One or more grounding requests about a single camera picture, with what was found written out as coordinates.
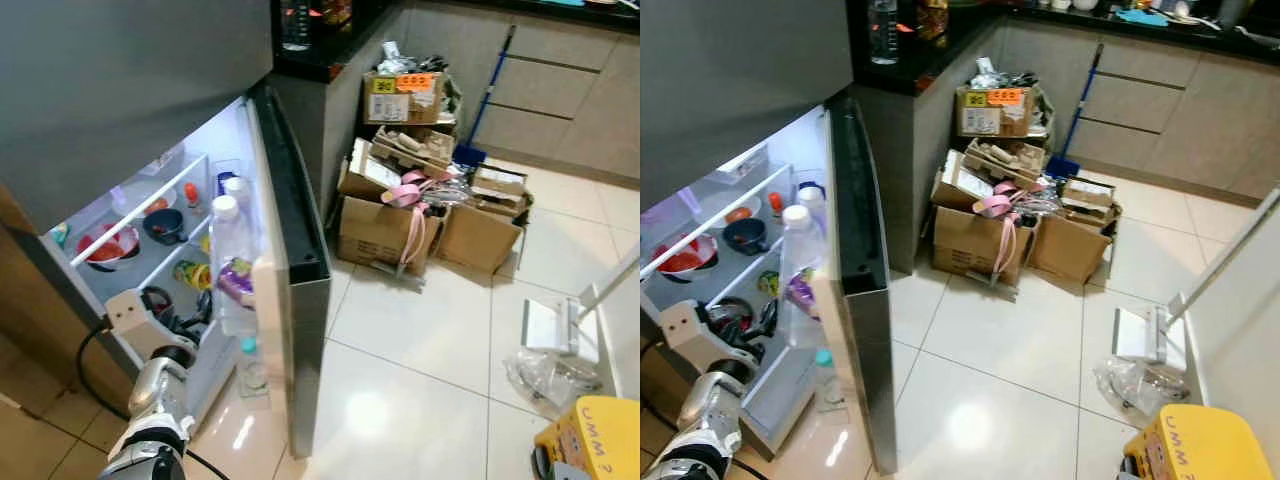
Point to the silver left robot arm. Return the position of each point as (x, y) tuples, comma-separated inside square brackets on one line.
[(160, 410), (710, 425)]

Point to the white-rimmed glass fridge shelf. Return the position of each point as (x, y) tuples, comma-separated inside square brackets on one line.
[(712, 222), (135, 212), (160, 268), (735, 280)]

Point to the grey fridge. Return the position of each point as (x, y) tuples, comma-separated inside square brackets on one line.
[(130, 80), (740, 80)]

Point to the yellow noodle cup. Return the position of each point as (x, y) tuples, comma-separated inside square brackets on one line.
[(190, 274), (768, 284)]

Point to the purple snack bag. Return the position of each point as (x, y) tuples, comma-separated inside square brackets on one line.
[(802, 295), (236, 282)]

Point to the small bottle teal cap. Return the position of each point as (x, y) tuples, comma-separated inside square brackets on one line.
[(251, 368), (826, 380)]

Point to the dark blue cup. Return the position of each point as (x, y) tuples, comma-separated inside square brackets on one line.
[(163, 225), (746, 236)]

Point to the red and white bowl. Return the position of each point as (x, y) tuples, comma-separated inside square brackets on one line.
[(105, 248), (685, 260)]

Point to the white bowl with tomato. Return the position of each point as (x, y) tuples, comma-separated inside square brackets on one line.
[(738, 212), (157, 202)]

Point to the small red-capped bottle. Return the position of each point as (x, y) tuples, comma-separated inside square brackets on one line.
[(191, 194), (775, 204)]

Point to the green snack bag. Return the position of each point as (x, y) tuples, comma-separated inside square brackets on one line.
[(60, 235)]

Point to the yellow crate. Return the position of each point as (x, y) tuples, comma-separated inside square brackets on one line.
[(595, 440), (1200, 445)]

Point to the large brown cardboard box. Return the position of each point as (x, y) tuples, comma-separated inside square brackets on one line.
[(962, 245), (372, 235)]

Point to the white flat mop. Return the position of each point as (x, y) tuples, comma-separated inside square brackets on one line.
[(1145, 335), (550, 325)]

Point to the clear plastic bag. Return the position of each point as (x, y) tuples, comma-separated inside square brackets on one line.
[(1135, 388), (545, 380)]

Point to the flat open cardboard box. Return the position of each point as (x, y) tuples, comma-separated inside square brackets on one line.
[(410, 150), (1002, 160)]

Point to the plain brown cardboard box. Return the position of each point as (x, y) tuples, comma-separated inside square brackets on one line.
[(480, 240), (1072, 250)]

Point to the cardboard box orange label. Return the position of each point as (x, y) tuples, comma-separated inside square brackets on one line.
[(400, 100), (992, 112)]

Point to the small cardboard box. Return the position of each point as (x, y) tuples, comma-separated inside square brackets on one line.
[(1088, 193), (497, 185)]

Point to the tall clear water bottle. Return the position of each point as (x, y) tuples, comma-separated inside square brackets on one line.
[(295, 25), (883, 30)]

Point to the glass jar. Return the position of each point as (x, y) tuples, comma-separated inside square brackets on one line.
[(930, 20), (335, 12)]

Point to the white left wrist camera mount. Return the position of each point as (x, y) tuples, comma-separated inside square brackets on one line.
[(135, 315), (690, 325)]

